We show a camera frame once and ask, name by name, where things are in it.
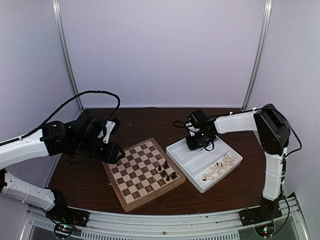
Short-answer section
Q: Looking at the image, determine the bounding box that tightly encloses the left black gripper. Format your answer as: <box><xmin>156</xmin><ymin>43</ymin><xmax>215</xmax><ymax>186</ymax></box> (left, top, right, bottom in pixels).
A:
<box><xmin>71</xmin><ymin>137</ymin><xmax>125</xmax><ymax>164</ymax></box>

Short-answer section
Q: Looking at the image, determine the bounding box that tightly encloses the dark chess king piece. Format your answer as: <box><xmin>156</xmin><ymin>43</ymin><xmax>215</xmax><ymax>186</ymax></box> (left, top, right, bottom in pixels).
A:
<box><xmin>163</xmin><ymin>160</ymin><xmax>169</xmax><ymax>169</ymax></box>

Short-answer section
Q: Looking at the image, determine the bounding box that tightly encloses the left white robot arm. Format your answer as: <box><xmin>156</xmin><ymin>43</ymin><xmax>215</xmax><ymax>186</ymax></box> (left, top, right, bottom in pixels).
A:
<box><xmin>0</xmin><ymin>115</ymin><xmax>125</xmax><ymax>222</ymax></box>

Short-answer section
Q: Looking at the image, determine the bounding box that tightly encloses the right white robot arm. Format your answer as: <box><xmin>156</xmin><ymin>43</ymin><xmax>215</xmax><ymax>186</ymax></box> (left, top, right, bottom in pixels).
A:
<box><xmin>184</xmin><ymin>103</ymin><xmax>291</xmax><ymax>202</ymax></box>

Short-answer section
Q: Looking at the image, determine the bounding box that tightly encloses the white chess pieces pile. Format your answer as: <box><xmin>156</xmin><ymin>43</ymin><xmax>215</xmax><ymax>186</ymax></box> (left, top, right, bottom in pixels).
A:
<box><xmin>202</xmin><ymin>154</ymin><xmax>237</xmax><ymax>182</ymax></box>

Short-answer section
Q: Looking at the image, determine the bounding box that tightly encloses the white divided plastic tray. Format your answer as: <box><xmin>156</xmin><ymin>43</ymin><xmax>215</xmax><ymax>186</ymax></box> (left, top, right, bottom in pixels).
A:
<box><xmin>166</xmin><ymin>138</ymin><xmax>243</xmax><ymax>194</ymax></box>

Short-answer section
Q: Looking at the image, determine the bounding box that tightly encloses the wooden chessboard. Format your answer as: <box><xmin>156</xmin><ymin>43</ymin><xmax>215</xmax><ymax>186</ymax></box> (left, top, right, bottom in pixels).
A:
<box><xmin>103</xmin><ymin>138</ymin><xmax>186</xmax><ymax>213</ymax></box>

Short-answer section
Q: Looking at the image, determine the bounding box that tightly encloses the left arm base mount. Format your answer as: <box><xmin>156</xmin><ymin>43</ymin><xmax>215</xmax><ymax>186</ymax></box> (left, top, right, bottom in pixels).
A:
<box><xmin>46</xmin><ymin>207</ymin><xmax>90</xmax><ymax>227</ymax></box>

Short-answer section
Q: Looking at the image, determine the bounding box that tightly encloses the aluminium frame rail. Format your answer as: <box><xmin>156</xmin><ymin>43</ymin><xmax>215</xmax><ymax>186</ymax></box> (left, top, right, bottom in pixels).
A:
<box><xmin>18</xmin><ymin>195</ymin><xmax>312</xmax><ymax>240</ymax></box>

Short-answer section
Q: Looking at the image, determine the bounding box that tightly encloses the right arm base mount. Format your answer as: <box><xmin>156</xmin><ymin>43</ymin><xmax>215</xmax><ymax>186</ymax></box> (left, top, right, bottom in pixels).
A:
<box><xmin>239</xmin><ymin>202</ymin><xmax>282</xmax><ymax>226</ymax></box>

